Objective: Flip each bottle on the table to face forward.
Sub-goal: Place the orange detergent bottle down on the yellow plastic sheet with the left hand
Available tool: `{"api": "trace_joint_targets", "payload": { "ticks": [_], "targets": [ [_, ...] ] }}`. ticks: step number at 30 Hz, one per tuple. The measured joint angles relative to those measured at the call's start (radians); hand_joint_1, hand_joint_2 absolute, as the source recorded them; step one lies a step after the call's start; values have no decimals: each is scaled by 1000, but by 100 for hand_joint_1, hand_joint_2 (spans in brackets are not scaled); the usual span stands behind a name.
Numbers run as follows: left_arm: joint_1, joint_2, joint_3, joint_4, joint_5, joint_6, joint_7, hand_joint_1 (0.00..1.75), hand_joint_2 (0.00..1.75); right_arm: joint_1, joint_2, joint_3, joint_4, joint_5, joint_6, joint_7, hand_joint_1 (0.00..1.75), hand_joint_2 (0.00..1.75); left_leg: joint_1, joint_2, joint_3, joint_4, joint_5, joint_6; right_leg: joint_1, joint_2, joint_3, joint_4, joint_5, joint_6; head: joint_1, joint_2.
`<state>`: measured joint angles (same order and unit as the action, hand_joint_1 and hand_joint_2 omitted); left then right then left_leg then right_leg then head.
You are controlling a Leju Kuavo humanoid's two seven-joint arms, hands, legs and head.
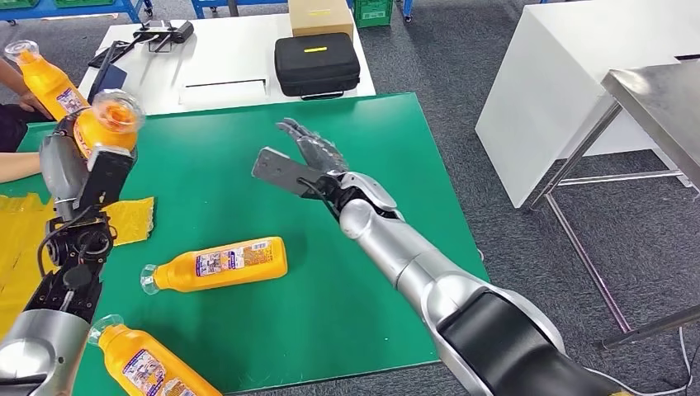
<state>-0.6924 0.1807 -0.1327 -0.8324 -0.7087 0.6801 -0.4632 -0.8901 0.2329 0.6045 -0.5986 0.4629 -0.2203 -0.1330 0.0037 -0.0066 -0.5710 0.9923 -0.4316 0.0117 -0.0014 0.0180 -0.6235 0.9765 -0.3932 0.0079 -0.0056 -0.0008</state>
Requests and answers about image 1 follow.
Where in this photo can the green plastic crate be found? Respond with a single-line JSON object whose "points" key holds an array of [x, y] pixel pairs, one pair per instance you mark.
{"points": [[82, 2], [373, 13], [16, 3]]}

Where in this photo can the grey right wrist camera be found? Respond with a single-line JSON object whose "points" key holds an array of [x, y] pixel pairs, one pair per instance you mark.
{"points": [[284, 172]]}

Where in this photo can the white desk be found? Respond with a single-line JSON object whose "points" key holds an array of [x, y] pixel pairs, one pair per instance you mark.
{"points": [[229, 54]]}

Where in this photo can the black controller with antennas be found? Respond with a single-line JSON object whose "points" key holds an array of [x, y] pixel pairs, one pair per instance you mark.
{"points": [[179, 33]]}

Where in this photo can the blue rack leg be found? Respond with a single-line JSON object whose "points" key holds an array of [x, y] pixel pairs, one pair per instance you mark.
{"points": [[407, 8]]}

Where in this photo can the large white table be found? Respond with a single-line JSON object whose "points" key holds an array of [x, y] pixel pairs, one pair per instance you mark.
{"points": [[547, 82]]}

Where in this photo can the black zippered carrying case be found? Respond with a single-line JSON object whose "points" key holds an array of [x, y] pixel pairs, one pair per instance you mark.
{"points": [[317, 65]]}

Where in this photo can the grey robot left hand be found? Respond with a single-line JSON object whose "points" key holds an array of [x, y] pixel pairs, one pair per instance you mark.
{"points": [[57, 164]]}

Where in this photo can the stainless steel table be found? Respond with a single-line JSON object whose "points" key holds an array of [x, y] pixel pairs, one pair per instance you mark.
{"points": [[662, 104]]}

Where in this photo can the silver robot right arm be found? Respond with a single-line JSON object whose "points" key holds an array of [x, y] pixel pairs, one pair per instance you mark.
{"points": [[437, 289]]}

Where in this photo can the person's left hand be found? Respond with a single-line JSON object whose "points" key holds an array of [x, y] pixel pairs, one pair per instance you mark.
{"points": [[34, 104]]}

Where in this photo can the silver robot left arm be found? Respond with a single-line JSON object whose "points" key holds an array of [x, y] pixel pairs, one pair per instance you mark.
{"points": [[60, 295]]}

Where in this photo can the brown cardboard box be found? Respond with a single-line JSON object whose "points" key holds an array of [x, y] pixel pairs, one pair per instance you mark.
{"points": [[321, 19]]}

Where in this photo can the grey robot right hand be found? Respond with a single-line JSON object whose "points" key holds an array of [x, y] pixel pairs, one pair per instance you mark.
{"points": [[320, 153]]}

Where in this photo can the yellow translucent plastic film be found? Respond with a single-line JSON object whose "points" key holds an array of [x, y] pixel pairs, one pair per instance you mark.
{"points": [[131, 218]]}

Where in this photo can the black flat tablet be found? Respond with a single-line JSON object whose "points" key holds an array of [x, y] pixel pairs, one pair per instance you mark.
{"points": [[107, 54]]}

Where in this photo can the orange detergent bottle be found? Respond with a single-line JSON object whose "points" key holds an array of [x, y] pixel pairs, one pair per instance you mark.
{"points": [[106, 134], [218, 265], [46, 82], [142, 361]]}

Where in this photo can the white flat box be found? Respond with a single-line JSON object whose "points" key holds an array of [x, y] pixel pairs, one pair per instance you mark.
{"points": [[224, 94]]}

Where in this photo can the blue metal rack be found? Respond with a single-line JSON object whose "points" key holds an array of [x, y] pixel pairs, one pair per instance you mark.
{"points": [[257, 4], [82, 10]]}

